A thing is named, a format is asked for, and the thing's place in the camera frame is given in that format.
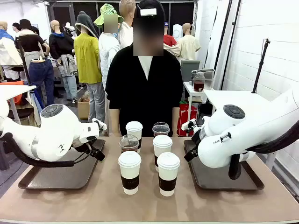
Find large white table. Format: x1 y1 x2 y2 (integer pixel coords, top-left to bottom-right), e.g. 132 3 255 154
203 89 278 119

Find black tripod pole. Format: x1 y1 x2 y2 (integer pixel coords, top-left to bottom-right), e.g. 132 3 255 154
251 37 271 94

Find white lidded paper coffee cup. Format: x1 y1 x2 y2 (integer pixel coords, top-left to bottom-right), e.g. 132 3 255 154
117 150 142 196
125 120 143 154
152 134 173 172
157 152 181 197

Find glass jar with dark liquid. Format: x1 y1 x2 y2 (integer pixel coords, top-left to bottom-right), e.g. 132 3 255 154
193 72 206 92

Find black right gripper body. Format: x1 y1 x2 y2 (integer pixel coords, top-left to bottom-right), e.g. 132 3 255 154
191 127 204 152

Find metal container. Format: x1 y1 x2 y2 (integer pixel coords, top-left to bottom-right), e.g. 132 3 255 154
191 68 215 81

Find person in black shirt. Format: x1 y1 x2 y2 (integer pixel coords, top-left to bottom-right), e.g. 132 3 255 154
105 0 184 138

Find mannequin in black sweater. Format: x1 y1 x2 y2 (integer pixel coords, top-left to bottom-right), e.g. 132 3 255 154
48 20 78 101

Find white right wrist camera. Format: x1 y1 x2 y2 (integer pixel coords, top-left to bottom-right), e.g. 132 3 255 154
181 118 198 132

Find mannequin in blue white jacket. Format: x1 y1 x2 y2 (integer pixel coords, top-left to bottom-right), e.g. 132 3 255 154
0 21 24 81

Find mannequin with green hat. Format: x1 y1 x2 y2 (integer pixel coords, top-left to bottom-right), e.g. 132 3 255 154
93 3 124 94

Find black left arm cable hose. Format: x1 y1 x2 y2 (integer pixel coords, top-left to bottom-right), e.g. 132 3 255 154
0 132 96 168

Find bald mannequin in white shirt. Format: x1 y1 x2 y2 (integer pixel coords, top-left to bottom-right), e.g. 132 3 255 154
117 0 136 49

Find person's left forearm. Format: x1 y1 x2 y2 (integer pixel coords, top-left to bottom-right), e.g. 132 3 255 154
172 106 181 137

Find person's right forearm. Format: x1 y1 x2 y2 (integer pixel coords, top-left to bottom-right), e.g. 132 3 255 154
109 107 121 137

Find white desk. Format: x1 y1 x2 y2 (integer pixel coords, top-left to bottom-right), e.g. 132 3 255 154
0 84 37 126

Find mannequin legs in blue jeans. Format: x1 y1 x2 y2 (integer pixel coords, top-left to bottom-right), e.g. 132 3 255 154
28 57 56 107

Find white head-mounted camera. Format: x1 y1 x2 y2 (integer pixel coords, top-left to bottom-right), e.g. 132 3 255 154
140 8 157 17

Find mannequin in cream shirt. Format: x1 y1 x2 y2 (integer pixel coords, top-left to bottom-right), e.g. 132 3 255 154
177 22 201 61

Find dark brown plastic tray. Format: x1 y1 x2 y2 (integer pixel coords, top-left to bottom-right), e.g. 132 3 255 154
18 139 106 190
183 139 265 191

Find red bag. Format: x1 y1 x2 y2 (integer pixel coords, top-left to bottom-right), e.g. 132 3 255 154
176 104 198 137

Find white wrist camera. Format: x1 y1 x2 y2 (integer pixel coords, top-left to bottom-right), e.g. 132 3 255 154
181 118 198 132
92 118 108 131

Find clear plastic iced tea cup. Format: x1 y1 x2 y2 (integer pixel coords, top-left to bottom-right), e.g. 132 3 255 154
119 134 140 154
152 121 171 137

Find mannequin in yellow shirt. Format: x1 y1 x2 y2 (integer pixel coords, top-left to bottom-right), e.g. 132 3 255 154
73 11 103 122

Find mannequin with black hat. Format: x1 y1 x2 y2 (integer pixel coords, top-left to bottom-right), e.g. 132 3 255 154
14 19 50 70

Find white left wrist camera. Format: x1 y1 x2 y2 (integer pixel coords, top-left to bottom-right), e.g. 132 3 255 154
92 118 108 131

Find small white side table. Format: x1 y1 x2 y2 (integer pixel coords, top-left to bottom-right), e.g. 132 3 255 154
183 81 214 122

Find mannequin in red shirt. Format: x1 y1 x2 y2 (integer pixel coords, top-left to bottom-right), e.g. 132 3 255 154
163 22 182 58

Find cardboard box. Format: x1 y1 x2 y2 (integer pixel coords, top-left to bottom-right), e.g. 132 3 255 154
77 97 91 121

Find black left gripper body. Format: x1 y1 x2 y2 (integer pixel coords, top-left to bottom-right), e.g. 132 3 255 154
72 139 99 154

